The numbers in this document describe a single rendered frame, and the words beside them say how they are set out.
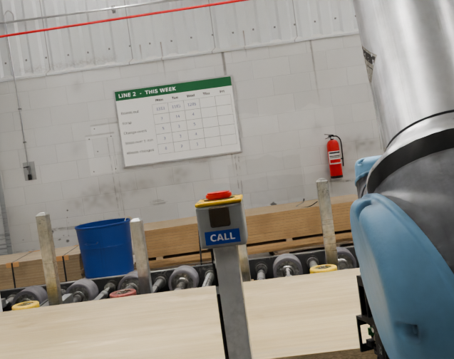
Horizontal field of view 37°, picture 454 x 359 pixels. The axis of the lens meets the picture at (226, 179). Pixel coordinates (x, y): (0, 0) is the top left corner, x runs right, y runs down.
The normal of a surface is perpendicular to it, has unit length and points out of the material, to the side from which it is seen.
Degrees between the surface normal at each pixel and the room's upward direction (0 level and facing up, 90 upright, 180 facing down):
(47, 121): 90
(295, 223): 90
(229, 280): 90
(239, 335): 90
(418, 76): 59
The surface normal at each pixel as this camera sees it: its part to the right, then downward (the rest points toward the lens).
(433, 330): -0.13, 0.23
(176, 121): 0.02, 0.05
